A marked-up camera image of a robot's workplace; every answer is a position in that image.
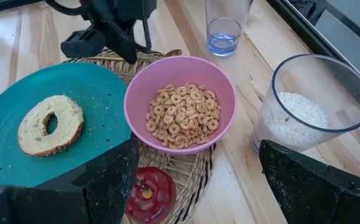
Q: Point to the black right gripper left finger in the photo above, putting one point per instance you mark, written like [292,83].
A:
[58,205]

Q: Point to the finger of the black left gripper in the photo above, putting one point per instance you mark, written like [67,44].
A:
[120,40]
[83,42]

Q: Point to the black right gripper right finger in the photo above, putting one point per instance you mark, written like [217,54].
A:
[322,199]

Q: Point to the pink plastic bowl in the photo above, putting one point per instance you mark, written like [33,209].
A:
[173,71]

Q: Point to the sliced bagel half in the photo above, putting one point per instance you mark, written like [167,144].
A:
[67,124]

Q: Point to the red apple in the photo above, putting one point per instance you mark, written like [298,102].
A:
[155,193]

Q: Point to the green round plate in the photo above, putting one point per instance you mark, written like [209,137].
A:
[99,102]

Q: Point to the clear glass with liquid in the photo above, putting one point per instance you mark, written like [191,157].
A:
[291,121]

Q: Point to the cereal rings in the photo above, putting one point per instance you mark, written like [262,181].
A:
[182,118]

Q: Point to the clear glass with blue base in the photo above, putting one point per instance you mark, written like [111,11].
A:
[223,40]

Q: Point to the round woven straw placemat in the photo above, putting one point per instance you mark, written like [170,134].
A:
[182,174]

